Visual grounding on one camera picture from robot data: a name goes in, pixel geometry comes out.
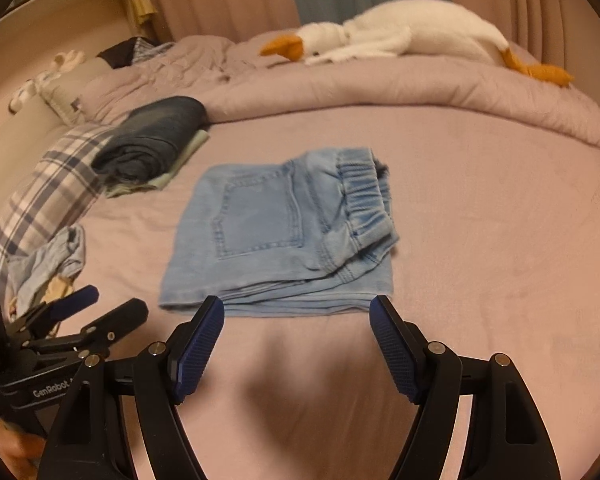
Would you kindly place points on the pink bed sheet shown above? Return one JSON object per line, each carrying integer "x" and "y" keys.
{"x": 480, "y": 210}

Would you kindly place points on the blue checked cloth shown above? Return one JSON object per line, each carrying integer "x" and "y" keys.
{"x": 152, "y": 50}

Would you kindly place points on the crumpled light blue cloth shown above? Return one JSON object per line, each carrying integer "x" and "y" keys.
{"x": 45, "y": 260}

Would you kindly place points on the dark blue folded jeans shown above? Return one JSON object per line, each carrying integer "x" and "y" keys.
{"x": 155, "y": 125}

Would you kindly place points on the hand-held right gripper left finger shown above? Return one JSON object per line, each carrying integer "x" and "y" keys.
{"x": 200, "y": 345}

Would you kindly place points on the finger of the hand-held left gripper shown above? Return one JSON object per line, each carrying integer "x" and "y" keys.
{"x": 80, "y": 297}
{"x": 125, "y": 312}

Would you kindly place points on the beige padded headboard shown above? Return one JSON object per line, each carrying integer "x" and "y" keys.
{"x": 10, "y": 150}

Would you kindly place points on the black cloth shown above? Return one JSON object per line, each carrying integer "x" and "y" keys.
{"x": 117, "y": 52}

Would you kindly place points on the plaid pillow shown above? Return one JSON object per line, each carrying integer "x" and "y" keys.
{"x": 55, "y": 185}

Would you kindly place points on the pink duvet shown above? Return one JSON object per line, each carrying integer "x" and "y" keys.
{"x": 380, "y": 85}

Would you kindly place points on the light green folded cloth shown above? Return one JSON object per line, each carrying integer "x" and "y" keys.
{"x": 182, "y": 160}

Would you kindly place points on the white goose plush toy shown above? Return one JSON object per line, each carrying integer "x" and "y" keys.
{"x": 405, "y": 30}

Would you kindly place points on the beige cloth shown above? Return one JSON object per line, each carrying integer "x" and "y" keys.
{"x": 55, "y": 290}

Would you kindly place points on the light blue denim pants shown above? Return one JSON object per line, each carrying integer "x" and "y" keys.
{"x": 260, "y": 220}

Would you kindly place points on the person's left hand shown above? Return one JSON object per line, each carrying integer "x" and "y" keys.
{"x": 17, "y": 452}

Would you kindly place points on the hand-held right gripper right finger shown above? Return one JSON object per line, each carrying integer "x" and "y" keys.
{"x": 395, "y": 350}

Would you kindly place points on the small white plush toy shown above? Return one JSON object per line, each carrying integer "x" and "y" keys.
{"x": 45, "y": 77}

